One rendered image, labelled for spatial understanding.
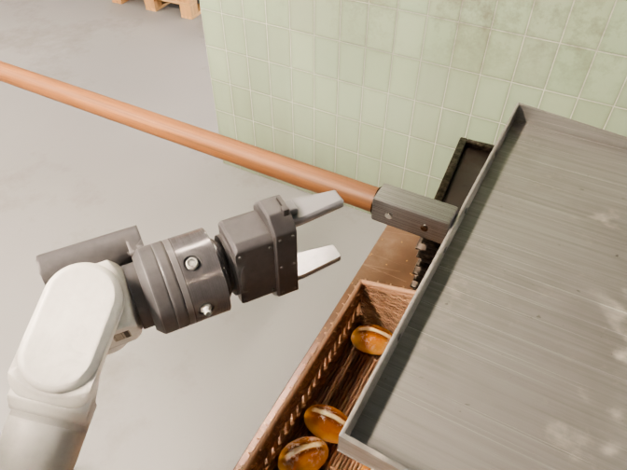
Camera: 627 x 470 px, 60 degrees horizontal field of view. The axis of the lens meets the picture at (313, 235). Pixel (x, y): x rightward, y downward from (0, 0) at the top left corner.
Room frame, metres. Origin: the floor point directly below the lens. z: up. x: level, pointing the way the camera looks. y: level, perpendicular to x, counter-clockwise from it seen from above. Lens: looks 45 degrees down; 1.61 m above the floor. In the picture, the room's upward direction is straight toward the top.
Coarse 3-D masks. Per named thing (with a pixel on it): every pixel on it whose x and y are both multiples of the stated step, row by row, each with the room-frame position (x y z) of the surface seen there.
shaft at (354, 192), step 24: (0, 72) 0.76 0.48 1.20; (24, 72) 0.75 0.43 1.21; (48, 96) 0.71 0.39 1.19; (72, 96) 0.69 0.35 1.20; (96, 96) 0.68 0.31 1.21; (120, 120) 0.64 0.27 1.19; (144, 120) 0.62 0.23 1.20; (168, 120) 0.61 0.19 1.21; (192, 144) 0.58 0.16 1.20; (216, 144) 0.57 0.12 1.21; (240, 144) 0.56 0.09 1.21; (264, 168) 0.53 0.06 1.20; (288, 168) 0.51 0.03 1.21; (312, 168) 0.51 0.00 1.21; (360, 192) 0.47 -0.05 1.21
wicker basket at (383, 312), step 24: (360, 288) 0.73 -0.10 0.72; (384, 288) 0.71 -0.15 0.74; (336, 312) 0.66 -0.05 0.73; (360, 312) 0.73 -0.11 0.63; (384, 312) 0.71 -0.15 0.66; (336, 336) 0.63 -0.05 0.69; (312, 360) 0.54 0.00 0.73; (336, 360) 0.63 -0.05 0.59; (360, 360) 0.64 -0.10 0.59; (312, 384) 0.54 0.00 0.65; (360, 384) 0.58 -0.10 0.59; (288, 408) 0.46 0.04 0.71; (288, 432) 0.46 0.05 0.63; (264, 456) 0.39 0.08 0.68; (336, 456) 0.43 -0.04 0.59
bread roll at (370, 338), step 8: (360, 328) 0.68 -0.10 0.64; (368, 328) 0.68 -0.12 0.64; (376, 328) 0.68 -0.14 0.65; (384, 328) 0.68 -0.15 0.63; (352, 336) 0.68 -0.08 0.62; (360, 336) 0.67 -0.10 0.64; (368, 336) 0.66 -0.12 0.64; (376, 336) 0.66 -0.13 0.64; (384, 336) 0.66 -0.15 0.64; (360, 344) 0.65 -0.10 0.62; (368, 344) 0.65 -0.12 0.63; (376, 344) 0.65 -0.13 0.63; (384, 344) 0.65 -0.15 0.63; (368, 352) 0.64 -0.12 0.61; (376, 352) 0.64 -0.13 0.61
